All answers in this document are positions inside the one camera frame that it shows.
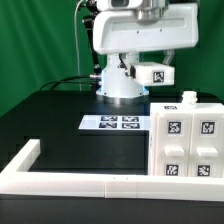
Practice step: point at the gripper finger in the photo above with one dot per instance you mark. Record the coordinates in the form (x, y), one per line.
(129, 69)
(168, 56)

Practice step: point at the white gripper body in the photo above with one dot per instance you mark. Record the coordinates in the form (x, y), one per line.
(126, 27)

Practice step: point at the small white tagged block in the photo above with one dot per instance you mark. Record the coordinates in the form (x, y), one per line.
(152, 74)

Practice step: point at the white cabinet door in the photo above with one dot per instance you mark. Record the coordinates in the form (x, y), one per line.
(172, 144)
(206, 157)

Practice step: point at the white cabinet body box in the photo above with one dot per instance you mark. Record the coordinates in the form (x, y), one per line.
(188, 104)

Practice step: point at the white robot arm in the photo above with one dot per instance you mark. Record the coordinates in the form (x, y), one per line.
(116, 87)

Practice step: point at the white flat tagged panel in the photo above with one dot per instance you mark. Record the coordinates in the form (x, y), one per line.
(115, 122)

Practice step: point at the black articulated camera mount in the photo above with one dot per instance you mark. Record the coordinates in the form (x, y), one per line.
(88, 22)

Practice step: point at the white U-shaped boundary frame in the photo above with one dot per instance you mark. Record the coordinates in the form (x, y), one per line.
(17, 179)

